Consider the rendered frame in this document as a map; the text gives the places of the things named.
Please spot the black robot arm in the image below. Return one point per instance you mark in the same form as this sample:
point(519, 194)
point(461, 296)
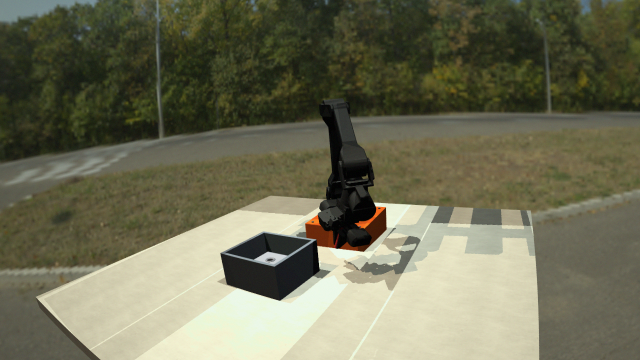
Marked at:
point(349, 164)

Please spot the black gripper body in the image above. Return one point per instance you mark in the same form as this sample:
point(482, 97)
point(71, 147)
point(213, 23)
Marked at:
point(354, 235)

